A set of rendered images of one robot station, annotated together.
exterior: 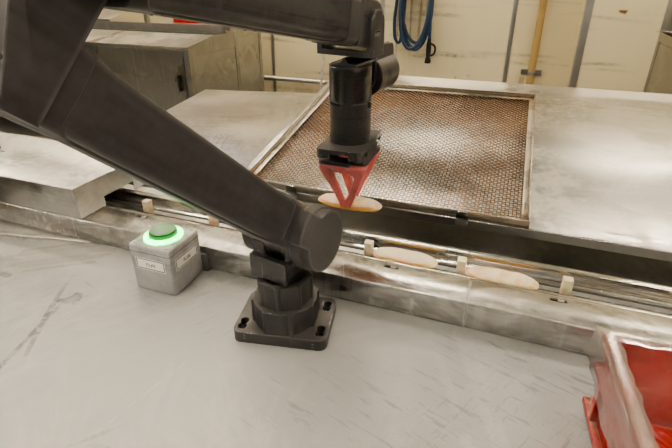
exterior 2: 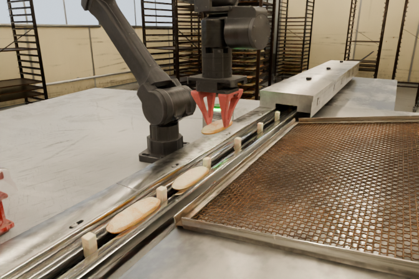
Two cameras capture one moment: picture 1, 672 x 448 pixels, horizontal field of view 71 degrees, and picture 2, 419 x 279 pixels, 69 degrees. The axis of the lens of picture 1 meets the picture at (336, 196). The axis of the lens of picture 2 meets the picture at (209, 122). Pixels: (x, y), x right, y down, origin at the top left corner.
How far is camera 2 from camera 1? 0.96 m
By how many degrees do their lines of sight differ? 92
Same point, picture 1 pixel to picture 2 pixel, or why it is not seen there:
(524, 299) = (95, 207)
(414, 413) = (78, 175)
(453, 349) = not seen: hidden behind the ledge
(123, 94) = (100, 8)
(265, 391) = (125, 149)
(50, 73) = not seen: outside the picture
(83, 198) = (264, 98)
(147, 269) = not seen: hidden behind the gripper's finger
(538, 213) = (199, 240)
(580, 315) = (50, 228)
